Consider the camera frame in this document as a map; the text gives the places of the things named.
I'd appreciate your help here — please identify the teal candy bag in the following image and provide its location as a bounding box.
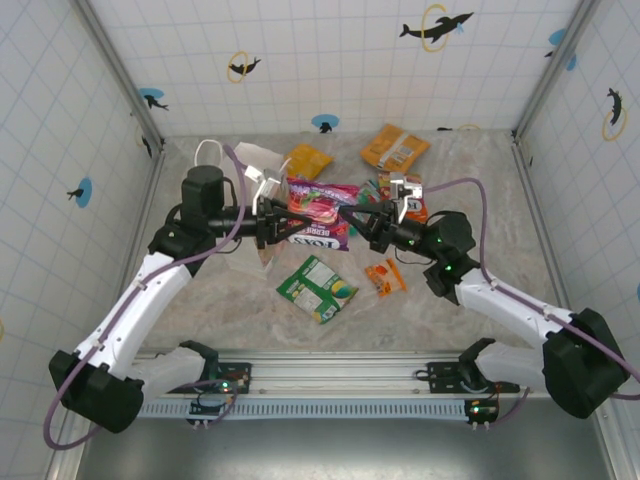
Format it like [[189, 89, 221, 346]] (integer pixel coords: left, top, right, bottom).
[[349, 178, 384, 239]]

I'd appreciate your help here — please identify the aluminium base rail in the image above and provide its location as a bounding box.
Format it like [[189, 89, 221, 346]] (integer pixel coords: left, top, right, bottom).
[[134, 349, 551, 401]]

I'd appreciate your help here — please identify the orange snack packet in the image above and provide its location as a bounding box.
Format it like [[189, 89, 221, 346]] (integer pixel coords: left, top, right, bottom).
[[359, 123, 432, 171]]

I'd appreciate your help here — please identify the orange fruits candy bag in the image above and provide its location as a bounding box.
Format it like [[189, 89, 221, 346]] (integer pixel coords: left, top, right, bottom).
[[377, 169, 430, 225]]

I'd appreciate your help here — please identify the white paper bag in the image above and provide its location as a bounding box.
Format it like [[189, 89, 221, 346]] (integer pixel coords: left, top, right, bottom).
[[193, 138, 292, 279]]

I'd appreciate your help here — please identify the small orange candy packet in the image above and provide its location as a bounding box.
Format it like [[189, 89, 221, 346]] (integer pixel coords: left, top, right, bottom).
[[363, 258, 409, 299]]

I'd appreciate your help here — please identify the white slotted cable duct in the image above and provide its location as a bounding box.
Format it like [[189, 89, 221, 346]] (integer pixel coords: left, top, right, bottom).
[[137, 397, 501, 420]]

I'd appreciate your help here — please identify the aluminium frame post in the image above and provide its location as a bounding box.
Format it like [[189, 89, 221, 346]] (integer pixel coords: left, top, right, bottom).
[[512, 0, 601, 144], [73, 0, 166, 154]]

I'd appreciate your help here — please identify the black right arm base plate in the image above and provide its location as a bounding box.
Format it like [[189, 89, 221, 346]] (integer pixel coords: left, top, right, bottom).
[[414, 359, 521, 396]]

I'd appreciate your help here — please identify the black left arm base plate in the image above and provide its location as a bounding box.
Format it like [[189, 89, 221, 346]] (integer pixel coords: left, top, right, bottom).
[[172, 362, 254, 396]]

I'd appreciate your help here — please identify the green snack bag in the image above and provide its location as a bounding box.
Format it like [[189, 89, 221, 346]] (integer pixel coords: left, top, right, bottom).
[[276, 254, 360, 326]]

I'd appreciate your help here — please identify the small yellow snack packet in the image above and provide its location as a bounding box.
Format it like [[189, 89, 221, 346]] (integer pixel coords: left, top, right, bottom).
[[284, 143, 335, 180]]

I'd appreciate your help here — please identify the black connector board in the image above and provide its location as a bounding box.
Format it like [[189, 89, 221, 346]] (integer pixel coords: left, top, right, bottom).
[[464, 398, 501, 427], [187, 399, 236, 427]]

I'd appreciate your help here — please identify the pink berries candy bag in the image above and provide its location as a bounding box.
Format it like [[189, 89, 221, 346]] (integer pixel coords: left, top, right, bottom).
[[283, 177, 362, 254]]

